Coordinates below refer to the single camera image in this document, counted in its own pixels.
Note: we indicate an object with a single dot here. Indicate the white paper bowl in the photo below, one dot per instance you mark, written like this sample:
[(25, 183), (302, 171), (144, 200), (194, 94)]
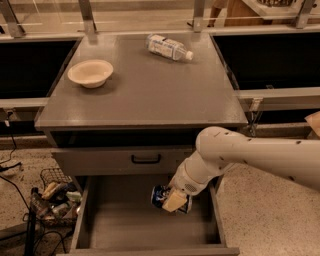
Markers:
[(90, 73)]

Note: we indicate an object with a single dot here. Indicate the grey drawer cabinet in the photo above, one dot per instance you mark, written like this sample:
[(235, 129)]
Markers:
[(148, 101)]

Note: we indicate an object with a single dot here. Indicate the wire basket of items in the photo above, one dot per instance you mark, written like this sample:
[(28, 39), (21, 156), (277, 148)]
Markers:
[(59, 202)]

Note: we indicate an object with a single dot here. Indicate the metal railing frame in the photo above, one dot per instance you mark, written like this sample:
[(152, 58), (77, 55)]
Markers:
[(51, 20)]

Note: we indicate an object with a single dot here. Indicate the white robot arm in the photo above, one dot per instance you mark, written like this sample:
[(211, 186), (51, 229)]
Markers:
[(217, 148)]

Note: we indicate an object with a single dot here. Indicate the black stand post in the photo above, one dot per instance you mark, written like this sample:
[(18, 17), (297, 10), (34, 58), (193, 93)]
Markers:
[(30, 233)]

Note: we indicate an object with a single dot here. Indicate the open grey middle drawer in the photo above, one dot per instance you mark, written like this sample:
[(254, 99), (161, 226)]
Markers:
[(117, 218)]

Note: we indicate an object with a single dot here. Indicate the black drawer handle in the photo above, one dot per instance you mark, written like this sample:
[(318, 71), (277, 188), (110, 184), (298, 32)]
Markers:
[(145, 160)]

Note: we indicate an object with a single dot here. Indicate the blue pepsi can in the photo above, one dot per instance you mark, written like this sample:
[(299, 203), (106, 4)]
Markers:
[(160, 193)]

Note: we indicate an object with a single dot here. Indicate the closed grey top drawer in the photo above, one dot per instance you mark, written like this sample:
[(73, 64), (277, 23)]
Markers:
[(92, 161)]

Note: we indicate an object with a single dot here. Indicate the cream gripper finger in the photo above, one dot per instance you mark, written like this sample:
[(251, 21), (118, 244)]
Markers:
[(174, 200)]

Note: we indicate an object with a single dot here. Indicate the clear plastic water bottle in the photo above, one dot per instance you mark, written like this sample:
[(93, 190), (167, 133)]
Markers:
[(167, 48)]

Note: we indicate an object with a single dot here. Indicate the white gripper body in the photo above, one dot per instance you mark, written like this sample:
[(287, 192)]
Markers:
[(183, 182)]

